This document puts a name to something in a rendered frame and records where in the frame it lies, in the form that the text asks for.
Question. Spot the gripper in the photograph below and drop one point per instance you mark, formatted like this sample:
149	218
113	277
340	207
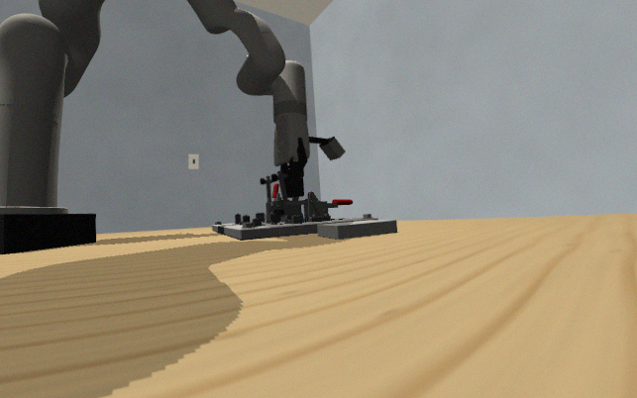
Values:
291	145

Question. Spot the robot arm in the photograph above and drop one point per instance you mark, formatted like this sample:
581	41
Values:
42	58

